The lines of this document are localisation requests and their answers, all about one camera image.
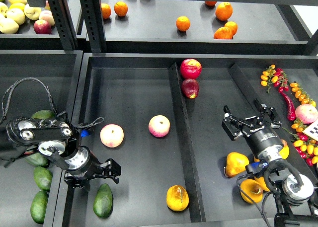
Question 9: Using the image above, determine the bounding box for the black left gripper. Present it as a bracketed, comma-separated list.
[64, 153, 121, 191]

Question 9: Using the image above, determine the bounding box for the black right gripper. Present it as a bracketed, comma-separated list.
[222, 99, 283, 160]

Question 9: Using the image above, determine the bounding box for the dark green avocado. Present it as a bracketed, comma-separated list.
[93, 183, 113, 219]

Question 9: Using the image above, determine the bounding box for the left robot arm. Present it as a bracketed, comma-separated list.
[0, 77, 121, 188]

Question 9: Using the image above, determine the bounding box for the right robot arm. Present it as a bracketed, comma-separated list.
[222, 100, 318, 227]

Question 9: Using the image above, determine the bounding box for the yellow pear with stem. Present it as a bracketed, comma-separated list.
[254, 176, 270, 192]

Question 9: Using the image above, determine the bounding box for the green avocado lower left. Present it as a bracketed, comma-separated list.
[25, 153, 49, 167]

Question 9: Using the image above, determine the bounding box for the green avocado bottom left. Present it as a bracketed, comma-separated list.
[30, 190, 49, 224]

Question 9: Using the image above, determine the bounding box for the green avocado top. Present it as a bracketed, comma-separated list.
[31, 109, 56, 119]

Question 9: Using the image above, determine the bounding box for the pale yellow pear front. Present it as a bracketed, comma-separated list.
[0, 18, 19, 34]

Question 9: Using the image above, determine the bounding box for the red chili pepper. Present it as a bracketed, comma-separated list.
[281, 92, 296, 121]

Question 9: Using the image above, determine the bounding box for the pink apple left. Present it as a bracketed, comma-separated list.
[100, 124, 124, 148]

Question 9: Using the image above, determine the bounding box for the pink apple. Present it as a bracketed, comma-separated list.
[148, 115, 170, 138]
[100, 124, 124, 148]

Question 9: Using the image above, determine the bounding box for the cherry tomato bunch upper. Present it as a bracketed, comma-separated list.
[260, 64, 289, 93]

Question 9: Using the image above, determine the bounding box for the cherry tomato bunch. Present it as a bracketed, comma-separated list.
[260, 64, 289, 93]
[283, 118, 318, 167]

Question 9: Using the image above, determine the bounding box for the pink apple right bin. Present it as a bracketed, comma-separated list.
[295, 104, 318, 124]

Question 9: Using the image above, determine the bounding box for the cherry tomato bunch lower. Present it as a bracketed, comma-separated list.
[283, 118, 318, 167]

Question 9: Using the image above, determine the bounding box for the white checker marker card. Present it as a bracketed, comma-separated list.
[303, 120, 318, 141]

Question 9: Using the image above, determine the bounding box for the dark red apple lower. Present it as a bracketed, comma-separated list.
[181, 78, 199, 99]

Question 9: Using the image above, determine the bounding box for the pink apple centre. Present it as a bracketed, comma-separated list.
[148, 115, 170, 138]

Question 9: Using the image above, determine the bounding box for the red apple upper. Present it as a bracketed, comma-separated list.
[180, 59, 202, 79]

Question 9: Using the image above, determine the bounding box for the black centre bin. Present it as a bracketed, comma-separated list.
[68, 53, 318, 227]

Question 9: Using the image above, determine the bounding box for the black bin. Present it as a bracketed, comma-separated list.
[68, 53, 318, 227]
[0, 50, 82, 227]

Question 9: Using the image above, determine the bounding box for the front right orange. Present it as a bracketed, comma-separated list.
[214, 27, 233, 39]

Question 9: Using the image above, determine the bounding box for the small right orange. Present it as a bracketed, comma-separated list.
[224, 21, 238, 36]

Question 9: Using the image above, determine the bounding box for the black left bin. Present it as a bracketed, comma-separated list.
[0, 50, 82, 227]

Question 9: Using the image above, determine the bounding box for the large orange on shelf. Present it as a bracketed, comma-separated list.
[215, 2, 233, 21]

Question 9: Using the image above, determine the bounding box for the orange on shelf centre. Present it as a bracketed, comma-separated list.
[175, 16, 191, 32]

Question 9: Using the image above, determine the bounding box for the orange at shelf back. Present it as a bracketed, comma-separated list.
[204, 0, 217, 7]

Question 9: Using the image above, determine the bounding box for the red apple on shelf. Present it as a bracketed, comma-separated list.
[33, 19, 52, 35]

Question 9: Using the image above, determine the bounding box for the orange on shelf left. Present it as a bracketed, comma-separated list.
[114, 1, 128, 17]

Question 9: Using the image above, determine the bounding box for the pale yellow apple shelf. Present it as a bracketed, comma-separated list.
[24, 4, 42, 21]

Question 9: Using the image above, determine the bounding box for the orange cherry tomato string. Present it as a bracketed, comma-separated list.
[289, 81, 317, 108]

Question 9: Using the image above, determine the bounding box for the orange at shelf post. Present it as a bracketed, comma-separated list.
[101, 3, 112, 19]

